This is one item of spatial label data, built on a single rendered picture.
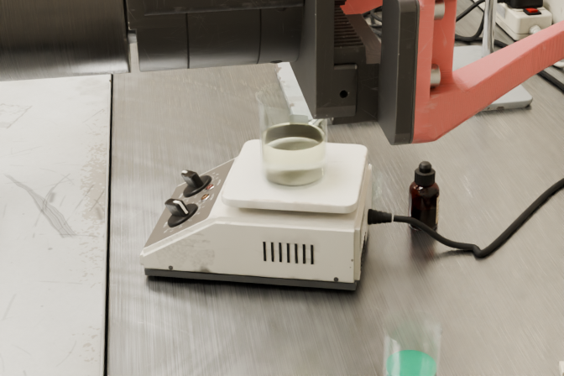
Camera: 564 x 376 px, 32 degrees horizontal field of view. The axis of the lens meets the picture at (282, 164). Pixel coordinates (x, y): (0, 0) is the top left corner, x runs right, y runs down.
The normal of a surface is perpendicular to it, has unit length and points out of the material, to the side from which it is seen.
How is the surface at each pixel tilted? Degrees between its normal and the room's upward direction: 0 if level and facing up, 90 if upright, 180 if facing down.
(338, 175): 0
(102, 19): 93
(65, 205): 0
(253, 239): 90
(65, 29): 99
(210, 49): 123
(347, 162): 0
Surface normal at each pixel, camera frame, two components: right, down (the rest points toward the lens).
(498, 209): -0.03, -0.89
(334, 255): -0.17, 0.46
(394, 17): -0.99, 0.08
